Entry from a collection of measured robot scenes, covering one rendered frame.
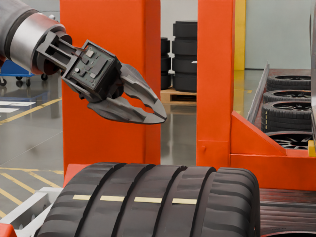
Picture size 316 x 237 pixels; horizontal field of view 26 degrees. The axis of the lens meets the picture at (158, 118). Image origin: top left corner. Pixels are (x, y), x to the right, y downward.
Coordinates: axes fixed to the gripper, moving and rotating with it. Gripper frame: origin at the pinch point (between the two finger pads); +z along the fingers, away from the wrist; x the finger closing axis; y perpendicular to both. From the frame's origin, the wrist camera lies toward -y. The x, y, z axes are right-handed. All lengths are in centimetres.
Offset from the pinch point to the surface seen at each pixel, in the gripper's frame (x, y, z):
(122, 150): -5.6, -22.1, -9.1
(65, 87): -1.6, -17.2, -23.4
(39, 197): -19.6, 6.9, -6.4
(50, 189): -18.0, 3.1, -7.0
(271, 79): 199, -645, -105
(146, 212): -13.6, 23.6, 11.7
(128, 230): -16.3, 25.8, 11.6
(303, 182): 41, -220, 10
